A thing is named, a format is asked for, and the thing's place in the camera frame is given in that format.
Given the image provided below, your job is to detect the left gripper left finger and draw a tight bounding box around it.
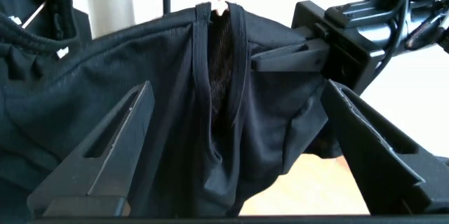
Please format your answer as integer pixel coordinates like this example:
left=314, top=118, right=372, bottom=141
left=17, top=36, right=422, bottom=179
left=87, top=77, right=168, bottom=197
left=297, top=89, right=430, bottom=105
left=27, top=80, right=156, bottom=218

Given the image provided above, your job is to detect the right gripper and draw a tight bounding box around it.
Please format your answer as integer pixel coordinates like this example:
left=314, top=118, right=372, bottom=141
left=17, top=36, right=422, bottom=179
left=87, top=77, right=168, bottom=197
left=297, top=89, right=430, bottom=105
left=250, top=0, right=387, bottom=95

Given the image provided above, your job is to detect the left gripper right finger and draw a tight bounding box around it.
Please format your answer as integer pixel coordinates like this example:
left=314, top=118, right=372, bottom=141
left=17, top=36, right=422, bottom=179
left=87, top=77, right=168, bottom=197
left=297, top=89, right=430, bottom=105
left=319, top=78, right=449, bottom=216

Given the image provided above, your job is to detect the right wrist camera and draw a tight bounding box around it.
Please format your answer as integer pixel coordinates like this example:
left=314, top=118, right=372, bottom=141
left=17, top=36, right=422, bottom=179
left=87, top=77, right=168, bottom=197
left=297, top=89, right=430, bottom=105
left=324, top=0, right=418, bottom=30

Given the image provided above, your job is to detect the black garment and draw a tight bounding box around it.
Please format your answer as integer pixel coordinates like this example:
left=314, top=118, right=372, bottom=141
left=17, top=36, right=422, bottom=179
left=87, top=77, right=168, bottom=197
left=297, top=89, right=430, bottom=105
left=0, top=1, right=343, bottom=218

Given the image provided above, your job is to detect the black cable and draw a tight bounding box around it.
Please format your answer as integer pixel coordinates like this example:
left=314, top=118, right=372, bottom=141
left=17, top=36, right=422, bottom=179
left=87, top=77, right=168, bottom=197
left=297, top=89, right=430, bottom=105
left=374, top=0, right=422, bottom=76

